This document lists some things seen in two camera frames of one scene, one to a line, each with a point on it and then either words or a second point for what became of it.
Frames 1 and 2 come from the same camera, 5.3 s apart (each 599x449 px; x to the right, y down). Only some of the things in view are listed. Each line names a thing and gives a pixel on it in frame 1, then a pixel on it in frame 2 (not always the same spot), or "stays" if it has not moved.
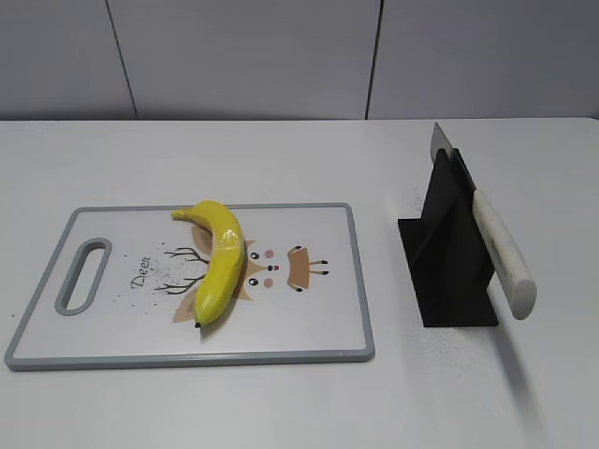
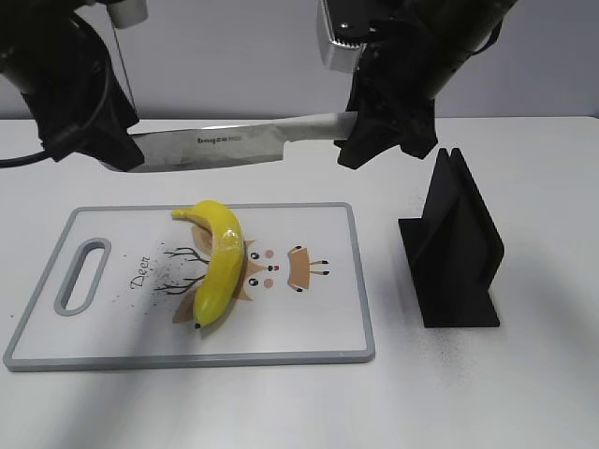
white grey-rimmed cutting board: (123, 287) stays
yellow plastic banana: (220, 277) stays
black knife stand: (447, 267) stays
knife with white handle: (506, 262) -> (237, 145)
